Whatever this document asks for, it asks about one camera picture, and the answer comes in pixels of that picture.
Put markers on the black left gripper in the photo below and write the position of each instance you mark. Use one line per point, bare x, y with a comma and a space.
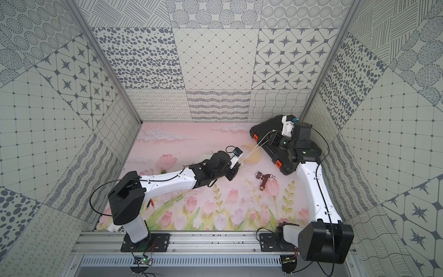
232, 172

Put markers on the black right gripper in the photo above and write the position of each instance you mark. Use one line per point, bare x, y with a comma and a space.
274, 140

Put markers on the white bag drawstring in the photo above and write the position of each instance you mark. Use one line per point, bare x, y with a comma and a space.
259, 145

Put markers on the dark red garden hose nozzle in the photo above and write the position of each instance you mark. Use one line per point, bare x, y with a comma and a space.
264, 178

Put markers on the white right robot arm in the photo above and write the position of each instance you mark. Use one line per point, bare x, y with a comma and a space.
325, 239

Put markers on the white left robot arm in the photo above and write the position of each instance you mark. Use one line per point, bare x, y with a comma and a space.
130, 192

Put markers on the black plastic tool case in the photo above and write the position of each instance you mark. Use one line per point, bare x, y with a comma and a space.
278, 157

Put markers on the red black alligator clip leads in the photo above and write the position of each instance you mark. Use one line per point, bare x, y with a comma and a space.
150, 204

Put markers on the green circuit board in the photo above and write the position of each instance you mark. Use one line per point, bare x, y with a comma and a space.
144, 260

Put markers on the white pipe fitting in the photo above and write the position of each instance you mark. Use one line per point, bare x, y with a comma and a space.
115, 229

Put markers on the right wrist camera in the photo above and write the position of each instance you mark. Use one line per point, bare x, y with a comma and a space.
288, 125

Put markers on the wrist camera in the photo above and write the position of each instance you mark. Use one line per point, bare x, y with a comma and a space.
288, 125
236, 155

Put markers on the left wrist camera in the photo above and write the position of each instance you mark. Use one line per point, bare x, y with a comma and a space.
236, 155

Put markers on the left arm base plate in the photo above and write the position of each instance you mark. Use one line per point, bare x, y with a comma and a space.
145, 241

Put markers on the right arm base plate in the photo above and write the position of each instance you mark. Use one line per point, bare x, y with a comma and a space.
271, 242

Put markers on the aluminium front rail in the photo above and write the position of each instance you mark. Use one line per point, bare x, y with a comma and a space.
185, 243

